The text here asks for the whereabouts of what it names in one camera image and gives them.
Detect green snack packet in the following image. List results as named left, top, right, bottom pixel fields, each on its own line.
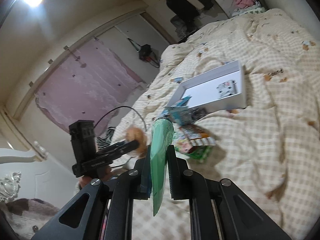
left=172, top=131, right=216, bottom=163

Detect brown orange biscuit box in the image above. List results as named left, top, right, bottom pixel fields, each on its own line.
left=180, top=125, right=216, bottom=146

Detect mint green tube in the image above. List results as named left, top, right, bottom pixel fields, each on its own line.
left=150, top=118, right=174, bottom=216

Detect black cable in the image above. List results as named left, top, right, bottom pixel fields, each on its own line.
left=93, top=105, right=148, bottom=133

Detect left hand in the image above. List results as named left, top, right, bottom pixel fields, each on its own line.
left=79, top=165, right=113, bottom=189

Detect dark clear snack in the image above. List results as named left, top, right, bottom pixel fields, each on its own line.
left=180, top=108, right=208, bottom=126

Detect white ornate headboard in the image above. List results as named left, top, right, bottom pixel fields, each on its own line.
left=1, top=140, right=49, bottom=203

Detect black white tissue pack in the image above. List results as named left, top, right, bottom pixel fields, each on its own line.
left=217, top=80, right=237, bottom=99

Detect black hanging bag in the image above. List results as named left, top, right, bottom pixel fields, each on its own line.
left=127, top=38, right=160, bottom=69

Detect cream checkered bed quilt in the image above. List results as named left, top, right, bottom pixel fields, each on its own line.
left=112, top=9, right=319, bottom=239

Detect white shallow cardboard box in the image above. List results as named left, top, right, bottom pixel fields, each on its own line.
left=167, top=60, right=247, bottom=113

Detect blue cartoon girl candy packet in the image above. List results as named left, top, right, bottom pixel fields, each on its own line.
left=163, top=96, right=193, bottom=126

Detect brown bread bun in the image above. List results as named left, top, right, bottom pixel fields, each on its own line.
left=125, top=126, right=148, bottom=159

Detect pink lace curtain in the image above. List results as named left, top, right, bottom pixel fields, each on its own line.
left=36, top=39, right=144, bottom=135

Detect black hanging clothes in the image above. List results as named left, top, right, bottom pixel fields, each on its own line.
left=165, top=0, right=214, bottom=39

